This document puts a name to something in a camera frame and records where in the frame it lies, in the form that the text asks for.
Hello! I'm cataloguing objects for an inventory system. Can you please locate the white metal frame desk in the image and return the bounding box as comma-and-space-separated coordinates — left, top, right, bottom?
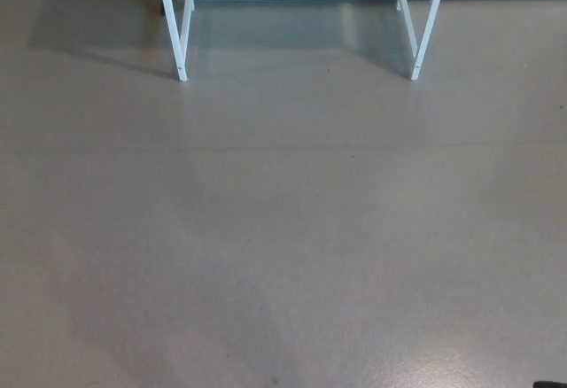
154, 0, 447, 82

